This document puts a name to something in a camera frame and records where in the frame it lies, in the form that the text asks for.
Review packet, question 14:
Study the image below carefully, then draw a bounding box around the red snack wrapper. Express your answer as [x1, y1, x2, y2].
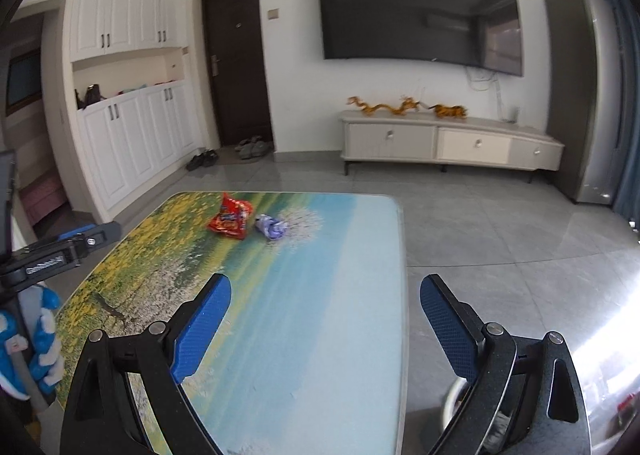
[206, 193, 254, 239]

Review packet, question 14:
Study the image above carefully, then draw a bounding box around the purple wrapper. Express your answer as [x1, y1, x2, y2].
[255, 214, 288, 241]

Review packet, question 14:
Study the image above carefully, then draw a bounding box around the white round trash bin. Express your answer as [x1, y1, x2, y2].
[440, 377, 470, 432]

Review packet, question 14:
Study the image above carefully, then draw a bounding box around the black handbag on shelf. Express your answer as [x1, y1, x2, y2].
[75, 84, 105, 111]

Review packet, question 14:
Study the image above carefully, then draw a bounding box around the black shoes pair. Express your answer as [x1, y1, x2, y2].
[186, 150, 219, 171]

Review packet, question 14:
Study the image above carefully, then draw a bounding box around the grey slippers pair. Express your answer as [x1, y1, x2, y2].
[234, 136, 272, 160]

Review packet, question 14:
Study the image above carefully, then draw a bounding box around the landscape print table mat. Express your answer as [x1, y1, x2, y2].
[57, 191, 407, 454]

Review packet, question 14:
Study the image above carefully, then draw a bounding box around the blue curtain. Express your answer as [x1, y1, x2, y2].
[605, 0, 639, 234]

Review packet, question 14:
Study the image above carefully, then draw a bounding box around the dark brown entrance door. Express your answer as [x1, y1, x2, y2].
[202, 0, 272, 146]

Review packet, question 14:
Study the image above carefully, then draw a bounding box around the white grey TV cabinet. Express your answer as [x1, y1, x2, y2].
[341, 111, 564, 171]

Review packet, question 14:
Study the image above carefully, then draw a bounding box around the white router on cabinet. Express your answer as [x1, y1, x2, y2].
[506, 106, 520, 124]

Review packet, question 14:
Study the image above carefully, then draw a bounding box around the golden tiger figurine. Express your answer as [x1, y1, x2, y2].
[430, 104, 468, 119]

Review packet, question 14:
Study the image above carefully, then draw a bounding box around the golden dragon figurine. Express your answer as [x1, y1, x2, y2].
[346, 97, 420, 116]

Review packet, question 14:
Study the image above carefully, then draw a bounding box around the grey tall refrigerator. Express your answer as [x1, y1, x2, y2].
[546, 0, 623, 206]

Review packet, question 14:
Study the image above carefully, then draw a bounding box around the white wall cupboard unit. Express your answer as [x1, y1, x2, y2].
[16, 0, 202, 222]

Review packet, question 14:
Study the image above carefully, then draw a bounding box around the large black wall television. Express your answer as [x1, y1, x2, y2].
[319, 0, 523, 76]

